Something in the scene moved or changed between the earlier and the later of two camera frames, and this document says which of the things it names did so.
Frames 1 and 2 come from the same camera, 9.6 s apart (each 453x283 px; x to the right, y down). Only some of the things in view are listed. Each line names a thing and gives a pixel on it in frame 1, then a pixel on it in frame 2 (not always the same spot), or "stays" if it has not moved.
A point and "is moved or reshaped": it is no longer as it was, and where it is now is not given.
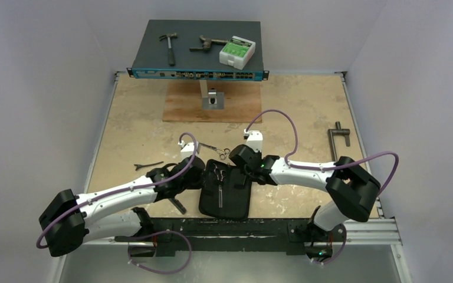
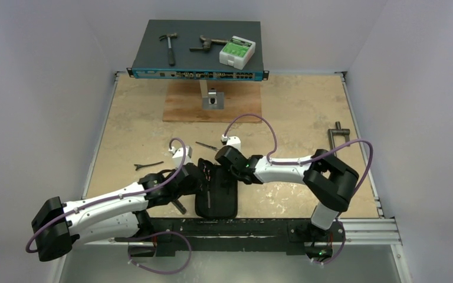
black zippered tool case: (236, 193) is moved or reshaped
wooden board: (183, 102) stays
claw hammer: (171, 57) stays
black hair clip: (139, 165) stays
